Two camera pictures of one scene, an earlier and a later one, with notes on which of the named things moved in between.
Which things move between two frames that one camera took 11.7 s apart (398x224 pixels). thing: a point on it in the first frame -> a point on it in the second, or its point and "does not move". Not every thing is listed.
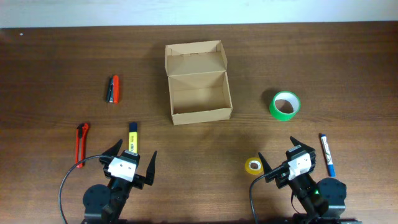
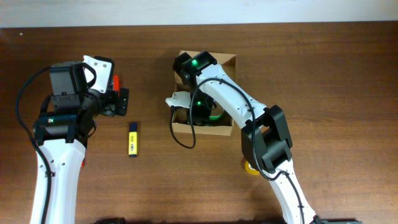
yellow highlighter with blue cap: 133,137 does not move
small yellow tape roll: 254,166 does not move
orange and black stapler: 113,91 does not move
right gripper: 282,177 -> 201,116
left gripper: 138,181 -> 111,108
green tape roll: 285,106 -> 215,117
